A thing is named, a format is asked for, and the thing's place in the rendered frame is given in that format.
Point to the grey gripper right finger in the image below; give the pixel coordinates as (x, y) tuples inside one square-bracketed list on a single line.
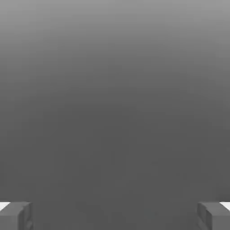
[(217, 218)]

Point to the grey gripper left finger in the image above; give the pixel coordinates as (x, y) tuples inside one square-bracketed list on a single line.
[(12, 217)]

